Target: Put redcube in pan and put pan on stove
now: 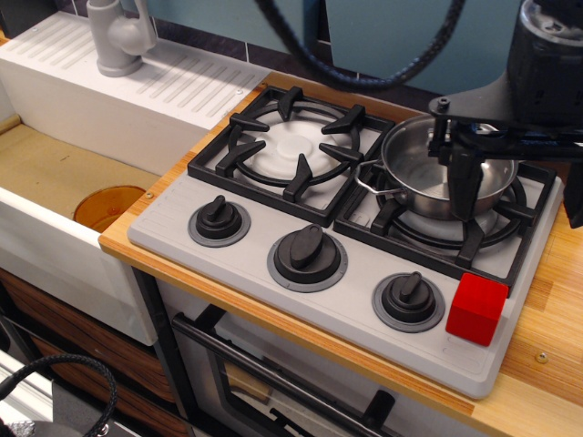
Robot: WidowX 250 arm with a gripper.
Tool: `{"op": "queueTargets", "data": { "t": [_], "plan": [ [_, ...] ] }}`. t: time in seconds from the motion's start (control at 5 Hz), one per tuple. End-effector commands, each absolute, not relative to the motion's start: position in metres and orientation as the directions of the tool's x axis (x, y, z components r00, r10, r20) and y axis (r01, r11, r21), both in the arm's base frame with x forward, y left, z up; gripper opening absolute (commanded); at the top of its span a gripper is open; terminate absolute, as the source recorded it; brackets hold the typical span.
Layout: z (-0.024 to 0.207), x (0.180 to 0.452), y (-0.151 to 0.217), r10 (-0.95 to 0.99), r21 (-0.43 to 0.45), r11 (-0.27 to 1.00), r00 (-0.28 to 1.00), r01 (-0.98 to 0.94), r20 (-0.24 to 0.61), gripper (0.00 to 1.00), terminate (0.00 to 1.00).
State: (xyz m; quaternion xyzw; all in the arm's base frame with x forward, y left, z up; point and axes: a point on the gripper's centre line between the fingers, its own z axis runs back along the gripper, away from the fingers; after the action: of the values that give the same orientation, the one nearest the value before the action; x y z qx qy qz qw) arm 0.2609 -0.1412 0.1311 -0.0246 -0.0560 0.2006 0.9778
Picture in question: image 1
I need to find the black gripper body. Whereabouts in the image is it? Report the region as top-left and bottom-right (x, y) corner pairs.
(427, 97), (582, 165)

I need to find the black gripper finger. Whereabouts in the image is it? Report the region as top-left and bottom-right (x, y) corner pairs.
(447, 147), (485, 221)
(563, 145), (583, 228)

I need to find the stainless steel pan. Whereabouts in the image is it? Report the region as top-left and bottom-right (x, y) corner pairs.
(354, 115), (518, 220)

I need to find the red cube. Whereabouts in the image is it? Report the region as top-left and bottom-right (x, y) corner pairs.
(445, 273), (509, 347)

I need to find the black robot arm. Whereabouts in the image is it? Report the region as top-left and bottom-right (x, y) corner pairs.
(429, 1), (582, 228)

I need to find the black right stove knob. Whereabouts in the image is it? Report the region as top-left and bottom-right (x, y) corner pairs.
(373, 271), (445, 333)

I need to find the black stove knob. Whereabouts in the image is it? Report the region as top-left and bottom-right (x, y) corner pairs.
(267, 224), (348, 293)
(373, 271), (445, 333)
(188, 195), (251, 248)

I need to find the grey toy stove top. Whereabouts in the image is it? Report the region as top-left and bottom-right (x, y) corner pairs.
(128, 86), (562, 398)

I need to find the black middle stove knob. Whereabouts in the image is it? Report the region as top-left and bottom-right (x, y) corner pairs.
(267, 224), (348, 293)

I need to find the black left stove knob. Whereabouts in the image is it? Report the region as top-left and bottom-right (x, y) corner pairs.
(188, 195), (251, 248)

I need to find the black right burner grate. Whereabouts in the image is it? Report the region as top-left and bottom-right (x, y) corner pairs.
(333, 163), (560, 287)

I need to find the grey toy faucet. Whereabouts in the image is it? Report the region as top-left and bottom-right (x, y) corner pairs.
(87, 0), (157, 77)

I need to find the orange plastic plate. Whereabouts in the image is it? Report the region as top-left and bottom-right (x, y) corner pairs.
(73, 186), (146, 233)

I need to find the white sink unit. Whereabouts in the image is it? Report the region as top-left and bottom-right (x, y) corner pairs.
(1, 12), (268, 346)

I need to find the wooden drawer cabinet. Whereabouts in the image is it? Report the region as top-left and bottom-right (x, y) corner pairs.
(1, 271), (192, 436)

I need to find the black braided cable top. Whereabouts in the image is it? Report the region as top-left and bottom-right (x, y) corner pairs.
(252, 0), (470, 91)

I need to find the black braided cable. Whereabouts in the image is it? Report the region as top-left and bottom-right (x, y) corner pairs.
(252, 0), (470, 91)
(0, 355), (119, 437)

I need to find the oven door with handle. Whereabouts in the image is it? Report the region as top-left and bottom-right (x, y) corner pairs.
(170, 303), (456, 437)

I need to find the black braided cable bottom left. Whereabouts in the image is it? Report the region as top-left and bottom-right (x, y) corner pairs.
(0, 355), (119, 437)

